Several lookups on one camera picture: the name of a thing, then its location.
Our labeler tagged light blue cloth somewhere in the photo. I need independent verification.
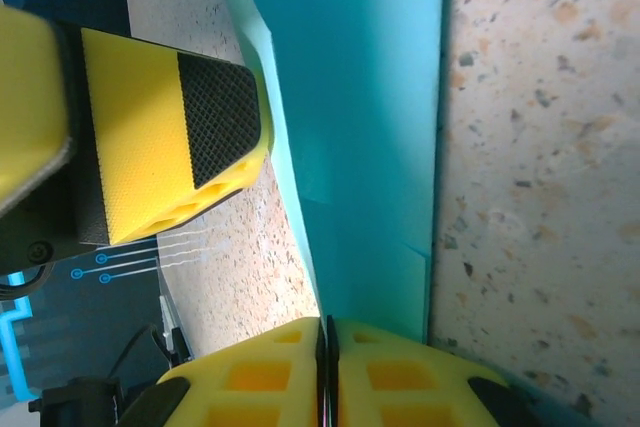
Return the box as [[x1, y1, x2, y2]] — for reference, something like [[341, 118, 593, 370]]
[[207, 0, 601, 427]]

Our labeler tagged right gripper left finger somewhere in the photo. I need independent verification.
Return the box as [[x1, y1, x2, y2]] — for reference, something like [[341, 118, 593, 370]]
[[119, 315, 329, 427]]

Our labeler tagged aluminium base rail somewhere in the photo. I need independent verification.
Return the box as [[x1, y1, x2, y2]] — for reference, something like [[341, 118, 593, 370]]
[[157, 256, 194, 366]]

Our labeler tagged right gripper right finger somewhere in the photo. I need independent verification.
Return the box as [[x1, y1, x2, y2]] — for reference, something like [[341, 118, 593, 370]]
[[327, 315, 531, 427]]

